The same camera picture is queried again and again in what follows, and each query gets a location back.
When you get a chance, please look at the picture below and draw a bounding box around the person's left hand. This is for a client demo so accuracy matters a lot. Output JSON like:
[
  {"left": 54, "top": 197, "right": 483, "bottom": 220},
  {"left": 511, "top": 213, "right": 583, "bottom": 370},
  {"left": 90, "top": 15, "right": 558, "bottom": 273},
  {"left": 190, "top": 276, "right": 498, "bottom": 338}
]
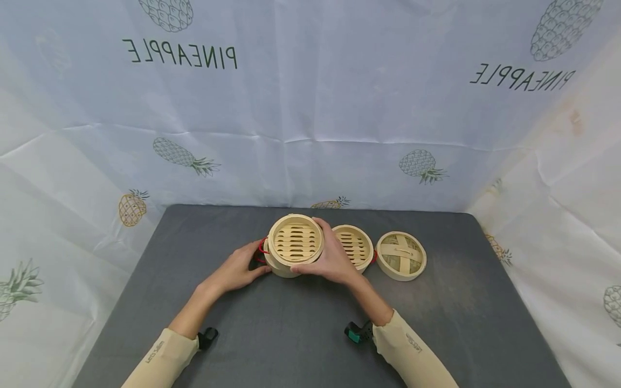
[{"left": 203, "top": 240, "right": 273, "bottom": 296}]

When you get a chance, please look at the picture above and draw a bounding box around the person's right forearm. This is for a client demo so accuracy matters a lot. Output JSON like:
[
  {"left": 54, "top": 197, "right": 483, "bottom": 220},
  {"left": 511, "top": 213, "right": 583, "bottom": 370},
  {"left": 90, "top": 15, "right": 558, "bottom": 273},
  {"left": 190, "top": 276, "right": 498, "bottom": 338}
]
[{"left": 348, "top": 275, "right": 460, "bottom": 388}]

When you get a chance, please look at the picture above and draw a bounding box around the bamboo steamer basket red handle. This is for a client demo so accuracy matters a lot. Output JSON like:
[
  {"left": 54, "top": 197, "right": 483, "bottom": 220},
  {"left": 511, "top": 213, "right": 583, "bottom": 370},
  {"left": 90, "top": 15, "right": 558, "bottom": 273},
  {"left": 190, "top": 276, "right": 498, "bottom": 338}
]
[
  {"left": 332, "top": 224, "right": 378, "bottom": 274},
  {"left": 256, "top": 237, "right": 311, "bottom": 279}
]

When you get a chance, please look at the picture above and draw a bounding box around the person's left forearm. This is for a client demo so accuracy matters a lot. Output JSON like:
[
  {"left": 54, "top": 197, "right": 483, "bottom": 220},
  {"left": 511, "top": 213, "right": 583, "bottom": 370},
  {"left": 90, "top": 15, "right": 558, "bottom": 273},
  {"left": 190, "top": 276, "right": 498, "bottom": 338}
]
[{"left": 121, "top": 280, "right": 225, "bottom": 388}]

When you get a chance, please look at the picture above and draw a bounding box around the person's right hand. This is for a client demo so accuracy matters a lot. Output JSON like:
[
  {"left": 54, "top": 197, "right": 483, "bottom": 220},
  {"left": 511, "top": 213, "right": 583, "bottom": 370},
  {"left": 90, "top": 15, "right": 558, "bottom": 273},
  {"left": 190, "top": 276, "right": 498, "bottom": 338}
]
[{"left": 290, "top": 217, "right": 364, "bottom": 287}]

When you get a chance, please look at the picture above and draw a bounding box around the black wrist band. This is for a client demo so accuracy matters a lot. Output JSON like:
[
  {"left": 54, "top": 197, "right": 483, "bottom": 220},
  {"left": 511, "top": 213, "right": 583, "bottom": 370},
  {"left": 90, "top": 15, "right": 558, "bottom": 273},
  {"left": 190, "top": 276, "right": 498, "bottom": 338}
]
[
  {"left": 197, "top": 327, "right": 219, "bottom": 351},
  {"left": 344, "top": 320, "right": 375, "bottom": 344}
]

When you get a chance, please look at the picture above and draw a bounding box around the bamboo steamer lid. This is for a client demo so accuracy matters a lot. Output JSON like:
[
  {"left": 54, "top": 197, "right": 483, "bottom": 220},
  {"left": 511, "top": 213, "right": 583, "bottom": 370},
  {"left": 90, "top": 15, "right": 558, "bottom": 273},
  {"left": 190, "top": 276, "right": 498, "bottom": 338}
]
[{"left": 375, "top": 231, "right": 427, "bottom": 282}]

